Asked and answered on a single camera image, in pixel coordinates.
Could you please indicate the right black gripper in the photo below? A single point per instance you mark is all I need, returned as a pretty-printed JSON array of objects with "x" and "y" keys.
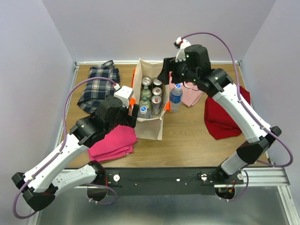
[{"x": 170, "y": 64}]

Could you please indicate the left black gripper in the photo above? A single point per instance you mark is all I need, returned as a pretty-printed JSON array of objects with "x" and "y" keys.
[{"x": 129, "y": 119}]

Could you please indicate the blue cap bottle from bag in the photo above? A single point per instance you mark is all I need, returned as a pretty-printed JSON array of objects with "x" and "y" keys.
[{"x": 143, "y": 113}]

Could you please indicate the green cap glass bottle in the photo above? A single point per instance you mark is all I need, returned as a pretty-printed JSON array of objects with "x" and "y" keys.
[
  {"x": 145, "y": 102},
  {"x": 146, "y": 92}
]

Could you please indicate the beige canvas bag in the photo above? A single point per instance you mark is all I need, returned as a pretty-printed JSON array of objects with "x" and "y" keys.
[{"x": 151, "y": 128}]

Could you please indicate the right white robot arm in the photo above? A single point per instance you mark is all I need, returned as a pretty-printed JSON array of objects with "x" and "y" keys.
[{"x": 258, "y": 133}]

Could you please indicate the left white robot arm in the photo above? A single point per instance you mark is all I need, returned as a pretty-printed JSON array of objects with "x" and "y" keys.
[{"x": 40, "y": 185}]

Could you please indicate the silver can far right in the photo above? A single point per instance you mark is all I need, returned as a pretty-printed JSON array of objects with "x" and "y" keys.
[{"x": 157, "y": 83}]

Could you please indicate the red top can middle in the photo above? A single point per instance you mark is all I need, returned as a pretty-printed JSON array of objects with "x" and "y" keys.
[{"x": 157, "y": 91}]

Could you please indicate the red can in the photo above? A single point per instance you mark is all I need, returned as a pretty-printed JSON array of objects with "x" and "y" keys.
[
  {"x": 156, "y": 105},
  {"x": 157, "y": 91}
]

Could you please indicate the red top can near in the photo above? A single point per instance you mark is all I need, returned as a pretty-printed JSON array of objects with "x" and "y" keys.
[{"x": 156, "y": 105}]

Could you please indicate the blue cap bottle on table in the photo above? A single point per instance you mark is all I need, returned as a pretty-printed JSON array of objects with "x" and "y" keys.
[{"x": 175, "y": 97}]

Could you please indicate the pink printed t-shirt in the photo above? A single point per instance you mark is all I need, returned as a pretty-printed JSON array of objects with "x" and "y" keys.
[{"x": 191, "y": 94}]

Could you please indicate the magenta folded cloth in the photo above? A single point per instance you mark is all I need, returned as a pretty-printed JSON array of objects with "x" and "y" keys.
[{"x": 118, "y": 143}]

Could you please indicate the plaid navy shirt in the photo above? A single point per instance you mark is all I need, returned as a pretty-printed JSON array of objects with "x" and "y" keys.
[{"x": 97, "y": 90}]

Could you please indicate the red cloth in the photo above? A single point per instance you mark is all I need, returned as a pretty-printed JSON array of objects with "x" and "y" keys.
[{"x": 218, "y": 122}]

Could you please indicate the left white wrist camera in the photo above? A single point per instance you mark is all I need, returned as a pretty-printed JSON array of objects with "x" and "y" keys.
[{"x": 124, "y": 94}]

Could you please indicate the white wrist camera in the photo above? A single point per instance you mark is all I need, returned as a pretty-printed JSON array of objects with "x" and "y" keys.
[
  {"x": 181, "y": 44},
  {"x": 124, "y": 94}
]

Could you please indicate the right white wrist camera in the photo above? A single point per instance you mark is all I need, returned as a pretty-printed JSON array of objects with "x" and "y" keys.
[{"x": 181, "y": 44}]

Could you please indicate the aluminium frame rail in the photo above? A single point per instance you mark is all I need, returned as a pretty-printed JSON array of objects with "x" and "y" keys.
[{"x": 264, "y": 177}]

